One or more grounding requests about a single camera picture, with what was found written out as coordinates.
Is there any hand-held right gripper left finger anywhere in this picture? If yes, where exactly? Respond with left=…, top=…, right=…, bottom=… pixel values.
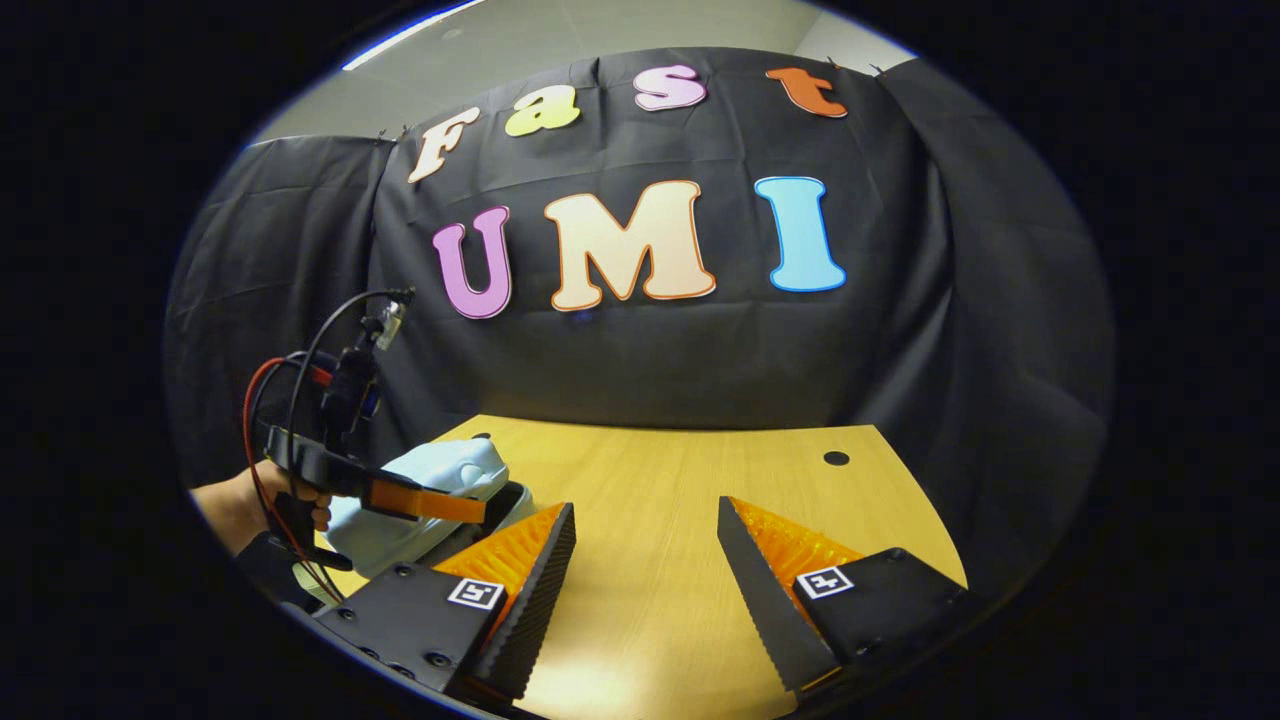
left=312, top=502, right=578, bottom=706

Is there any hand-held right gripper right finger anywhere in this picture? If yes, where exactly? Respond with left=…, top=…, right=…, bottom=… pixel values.
left=717, top=495, right=986, bottom=701

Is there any black backdrop cloth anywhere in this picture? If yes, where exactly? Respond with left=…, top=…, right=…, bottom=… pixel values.
left=162, top=45, right=1116, bottom=601

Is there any red cable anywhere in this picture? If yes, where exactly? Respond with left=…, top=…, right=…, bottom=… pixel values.
left=241, top=356, right=347, bottom=603

